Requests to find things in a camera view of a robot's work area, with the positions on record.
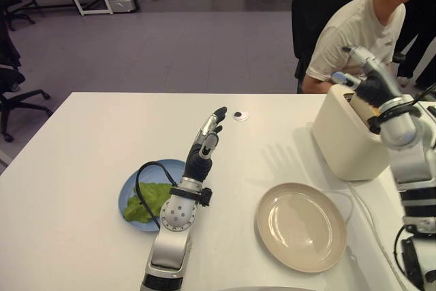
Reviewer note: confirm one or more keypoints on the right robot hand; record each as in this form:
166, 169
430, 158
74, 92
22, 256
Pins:
378, 88

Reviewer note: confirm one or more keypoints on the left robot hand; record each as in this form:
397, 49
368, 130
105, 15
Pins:
197, 165

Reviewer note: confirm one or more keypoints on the bread slice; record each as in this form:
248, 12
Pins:
361, 108

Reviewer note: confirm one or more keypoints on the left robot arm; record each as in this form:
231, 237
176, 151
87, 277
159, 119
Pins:
170, 246

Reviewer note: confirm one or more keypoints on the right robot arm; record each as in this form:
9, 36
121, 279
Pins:
400, 131

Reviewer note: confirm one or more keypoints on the blue plate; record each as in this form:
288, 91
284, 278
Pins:
170, 168

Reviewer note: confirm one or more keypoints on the green lettuce leaf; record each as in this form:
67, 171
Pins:
150, 199

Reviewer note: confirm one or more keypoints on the person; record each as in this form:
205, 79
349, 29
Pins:
354, 28
417, 32

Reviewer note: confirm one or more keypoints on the cream toaster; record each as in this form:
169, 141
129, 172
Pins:
340, 141

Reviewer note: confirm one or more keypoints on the black office chair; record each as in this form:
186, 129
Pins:
10, 100
310, 11

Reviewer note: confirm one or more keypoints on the beige plate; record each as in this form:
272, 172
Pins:
299, 226

